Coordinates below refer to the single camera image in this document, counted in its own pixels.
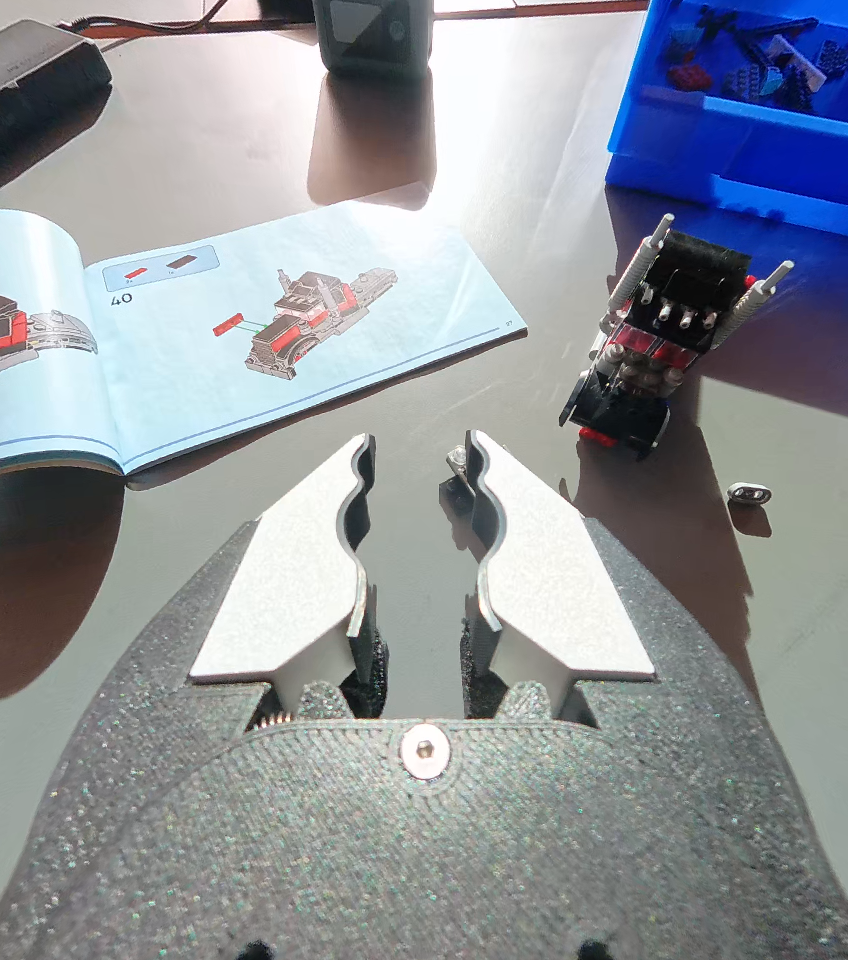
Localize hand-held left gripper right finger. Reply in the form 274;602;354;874
461;429;657;717

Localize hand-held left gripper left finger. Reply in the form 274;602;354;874
189;432;378;715

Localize small black toy brick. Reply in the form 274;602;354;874
439;446;479;526

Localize light blue instruction booklet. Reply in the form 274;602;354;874
0;200;528;496

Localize black red toy brick truck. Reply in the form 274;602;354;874
559;213;796;460

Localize blue parts bin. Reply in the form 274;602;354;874
605;0;848;245

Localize pile of small toy bricks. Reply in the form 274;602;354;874
664;3;848;132

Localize black flat device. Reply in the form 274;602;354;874
0;20;113;181

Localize grey cube camera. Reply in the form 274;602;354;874
311;0;436;78

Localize orange cable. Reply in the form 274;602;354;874
431;2;653;20

